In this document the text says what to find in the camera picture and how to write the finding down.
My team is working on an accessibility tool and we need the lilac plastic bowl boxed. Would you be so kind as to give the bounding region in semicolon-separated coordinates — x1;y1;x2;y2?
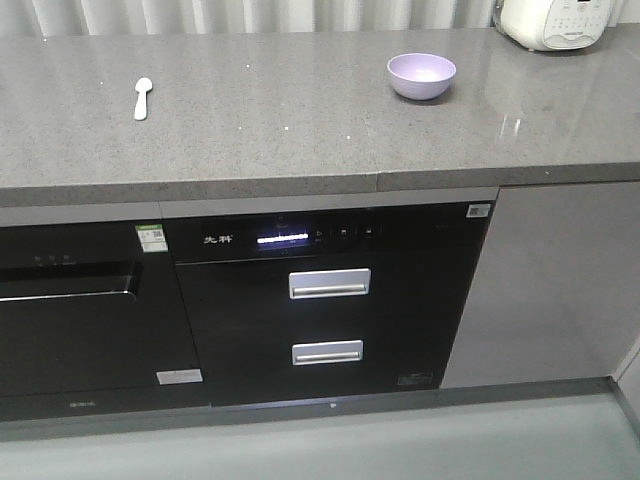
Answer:
387;53;457;101

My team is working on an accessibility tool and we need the pale green plastic spoon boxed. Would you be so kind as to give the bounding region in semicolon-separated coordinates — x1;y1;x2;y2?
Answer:
134;77;153;121

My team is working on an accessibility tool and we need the black disinfection cabinet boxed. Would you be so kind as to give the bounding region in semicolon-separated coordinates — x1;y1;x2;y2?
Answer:
165;201;492;407

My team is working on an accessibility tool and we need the white rice cooker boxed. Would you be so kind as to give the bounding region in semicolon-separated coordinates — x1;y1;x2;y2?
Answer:
492;0;614;51

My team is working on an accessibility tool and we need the white pleated curtain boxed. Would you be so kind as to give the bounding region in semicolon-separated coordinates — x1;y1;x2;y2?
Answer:
1;0;495;38

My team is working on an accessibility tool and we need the upper silver drawer handle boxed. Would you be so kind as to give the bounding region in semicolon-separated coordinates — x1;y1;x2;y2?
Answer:
288;268;371;300

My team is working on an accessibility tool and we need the silver drawer handle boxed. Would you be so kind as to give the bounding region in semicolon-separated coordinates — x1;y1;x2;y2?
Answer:
288;268;371;300
291;340;364;366

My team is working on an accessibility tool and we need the lower silver drawer handle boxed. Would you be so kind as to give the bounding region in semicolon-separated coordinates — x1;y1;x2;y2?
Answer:
291;340;364;366

